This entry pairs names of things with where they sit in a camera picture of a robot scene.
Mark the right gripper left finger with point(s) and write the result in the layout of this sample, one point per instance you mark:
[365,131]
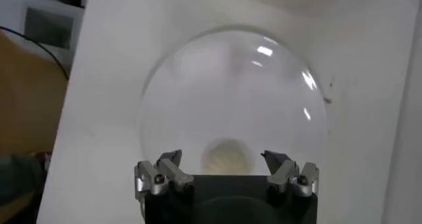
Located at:
[174,176]

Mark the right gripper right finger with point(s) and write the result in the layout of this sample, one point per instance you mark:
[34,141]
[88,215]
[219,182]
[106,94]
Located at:
[283,174]

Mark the white round plate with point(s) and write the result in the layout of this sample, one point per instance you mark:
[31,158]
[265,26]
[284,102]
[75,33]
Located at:
[230,97]

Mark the dark green blurry object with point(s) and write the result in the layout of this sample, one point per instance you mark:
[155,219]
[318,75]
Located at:
[19,176]

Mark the white device grey panel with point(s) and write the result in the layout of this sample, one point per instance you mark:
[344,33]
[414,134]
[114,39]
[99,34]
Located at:
[49,27]

